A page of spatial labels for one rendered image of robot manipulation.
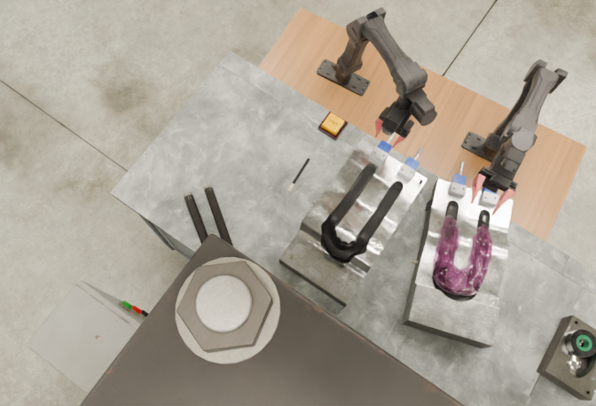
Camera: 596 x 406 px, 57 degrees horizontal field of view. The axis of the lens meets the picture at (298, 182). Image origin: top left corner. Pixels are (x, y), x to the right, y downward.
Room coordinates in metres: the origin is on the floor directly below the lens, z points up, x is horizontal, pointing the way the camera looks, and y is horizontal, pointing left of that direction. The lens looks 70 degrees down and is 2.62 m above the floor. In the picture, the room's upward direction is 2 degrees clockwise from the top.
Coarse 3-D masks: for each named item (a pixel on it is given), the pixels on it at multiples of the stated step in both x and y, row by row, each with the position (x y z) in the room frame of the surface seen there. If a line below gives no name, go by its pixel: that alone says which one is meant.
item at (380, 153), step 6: (390, 138) 0.81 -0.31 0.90; (384, 144) 0.78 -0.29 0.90; (390, 144) 0.78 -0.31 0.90; (378, 150) 0.75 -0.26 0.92; (384, 150) 0.76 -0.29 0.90; (390, 150) 0.77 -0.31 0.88; (372, 156) 0.73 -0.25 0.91; (378, 156) 0.73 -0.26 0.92; (384, 156) 0.73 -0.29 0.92; (378, 162) 0.72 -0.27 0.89
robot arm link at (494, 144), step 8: (528, 88) 0.89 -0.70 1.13; (520, 96) 0.89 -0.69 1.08; (520, 104) 0.86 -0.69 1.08; (512, 112) 0.85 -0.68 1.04; (504, 120) 0.85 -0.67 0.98; (496, 128) 0.84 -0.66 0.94; (504, 128) 0.82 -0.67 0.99; (496, 136) 0.80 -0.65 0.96; (488, 144) 0.79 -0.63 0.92; (496, 144) 0.78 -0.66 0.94
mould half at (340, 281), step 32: (352, 160) 0.72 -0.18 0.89; (384, 192) 0.61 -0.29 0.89; (416, 192) 0.62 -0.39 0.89; (320, 224) 0.48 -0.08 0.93; (352, 224) 0.49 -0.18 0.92; (384, 224) 0.50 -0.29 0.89; (288, 256) 0.39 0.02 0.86; (320, 256) 0.39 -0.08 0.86; (320, 288) 0.30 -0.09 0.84; (352, 288) 0.30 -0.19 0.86
